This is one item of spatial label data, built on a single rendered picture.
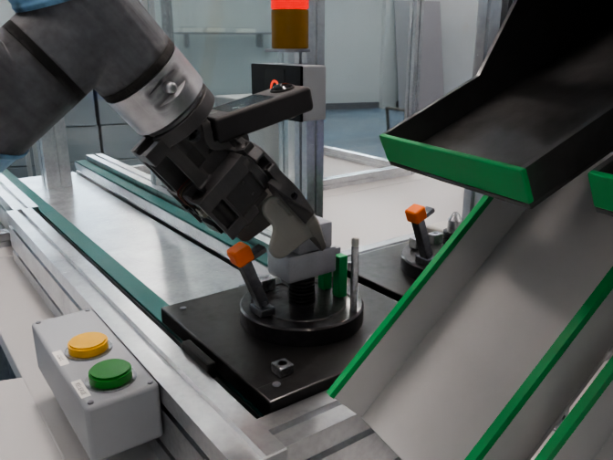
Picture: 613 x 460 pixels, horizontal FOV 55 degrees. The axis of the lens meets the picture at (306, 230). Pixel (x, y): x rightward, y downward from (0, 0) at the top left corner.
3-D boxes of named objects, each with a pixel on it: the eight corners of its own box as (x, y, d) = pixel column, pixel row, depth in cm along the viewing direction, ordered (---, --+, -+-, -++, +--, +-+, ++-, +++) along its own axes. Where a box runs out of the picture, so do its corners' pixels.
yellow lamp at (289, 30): (285, 48, 77) (285, 8, 75) (264, 48, 80) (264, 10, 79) (316, 48, 79) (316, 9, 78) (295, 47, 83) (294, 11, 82)
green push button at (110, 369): (98, 402, 54) (95, 384, 54) (84, 383, 58) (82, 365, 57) (140, 389, 57) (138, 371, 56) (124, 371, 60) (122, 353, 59)
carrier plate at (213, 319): (270, 422, 52) (270, 401, 51) (161, 322, 71) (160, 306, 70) (452, 343, 66) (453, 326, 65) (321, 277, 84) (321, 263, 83)
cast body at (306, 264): (289, 285, 62) (288, 221, 60) (266, 272, 66) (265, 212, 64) (350, 267, 67) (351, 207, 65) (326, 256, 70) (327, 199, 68)
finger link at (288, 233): (295, 282, 62) (235, 224, 58) (329, 239, 64) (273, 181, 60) (309, 287, 60) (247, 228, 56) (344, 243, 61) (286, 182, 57)
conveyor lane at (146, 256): (274, 504, 55) (272, 412, 52) (46, 254, 120) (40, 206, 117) (472, 400, 71) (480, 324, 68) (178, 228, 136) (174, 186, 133)
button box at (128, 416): (92, 465, 54) (84, 407, 52) (37, 368, 70) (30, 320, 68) (164, 436, 58) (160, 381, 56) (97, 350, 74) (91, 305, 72)
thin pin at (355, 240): (353, 313, 64) (355, 238, 61) (348, 310, 64) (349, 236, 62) (358, 311, 64) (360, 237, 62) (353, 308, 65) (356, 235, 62)
